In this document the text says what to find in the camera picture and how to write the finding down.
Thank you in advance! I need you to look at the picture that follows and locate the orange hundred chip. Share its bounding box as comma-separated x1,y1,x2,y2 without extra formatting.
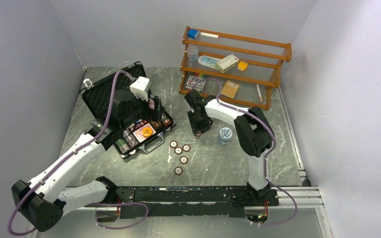
174,167,184,176
174,147,183,155
169,140,178,148
182,144,191,152
180,156,189,165

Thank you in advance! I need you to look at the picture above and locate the green red chip row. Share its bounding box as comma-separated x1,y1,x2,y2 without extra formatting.
116,139,130,154

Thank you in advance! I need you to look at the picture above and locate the yellow small block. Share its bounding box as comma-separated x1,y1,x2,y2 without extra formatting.
237,60,249,72

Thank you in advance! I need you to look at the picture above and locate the orange spiral notebook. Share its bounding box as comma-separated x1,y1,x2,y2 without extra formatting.
221,80,240,99

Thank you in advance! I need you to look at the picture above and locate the orange wooden shelf rack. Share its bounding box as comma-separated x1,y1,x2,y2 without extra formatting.
179,26,292,110

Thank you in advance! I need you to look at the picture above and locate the coloured marker pack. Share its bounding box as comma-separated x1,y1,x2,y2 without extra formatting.
185,72,207,93

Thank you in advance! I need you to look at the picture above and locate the black poker chip case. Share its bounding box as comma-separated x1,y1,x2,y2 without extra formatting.
80,61,175,158

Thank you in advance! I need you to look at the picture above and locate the clear plastic cup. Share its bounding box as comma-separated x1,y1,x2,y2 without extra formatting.
187,45,199,62

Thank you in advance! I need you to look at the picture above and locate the purple red chip row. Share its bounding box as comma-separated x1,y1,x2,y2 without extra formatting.
161,113,173,127

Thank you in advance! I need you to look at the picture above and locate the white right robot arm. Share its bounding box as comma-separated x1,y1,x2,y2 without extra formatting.
185,90,276,205

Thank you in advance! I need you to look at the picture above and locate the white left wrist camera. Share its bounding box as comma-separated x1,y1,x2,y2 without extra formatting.
129,76,151,101

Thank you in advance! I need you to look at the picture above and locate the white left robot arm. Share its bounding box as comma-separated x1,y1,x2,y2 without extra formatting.
11,88,164,232

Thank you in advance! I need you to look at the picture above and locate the blue white ceramic jar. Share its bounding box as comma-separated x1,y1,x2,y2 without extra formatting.
217,127,233,146

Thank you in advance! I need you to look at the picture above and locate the white cardboard box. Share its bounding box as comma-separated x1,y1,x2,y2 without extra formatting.
215,54,240,73

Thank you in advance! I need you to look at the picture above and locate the orange big blind button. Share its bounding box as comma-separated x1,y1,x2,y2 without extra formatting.
141,126,153,137

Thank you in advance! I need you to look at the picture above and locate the orange brown chip row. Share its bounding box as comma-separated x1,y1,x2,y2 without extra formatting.
150,121,163,130

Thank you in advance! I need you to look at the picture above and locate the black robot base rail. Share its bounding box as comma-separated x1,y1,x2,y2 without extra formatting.
109,185,279,219

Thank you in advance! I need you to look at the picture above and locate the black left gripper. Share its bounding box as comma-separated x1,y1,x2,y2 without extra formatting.
122,92,165,129

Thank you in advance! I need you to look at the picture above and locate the white pen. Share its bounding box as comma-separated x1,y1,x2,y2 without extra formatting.
256,84,263,103

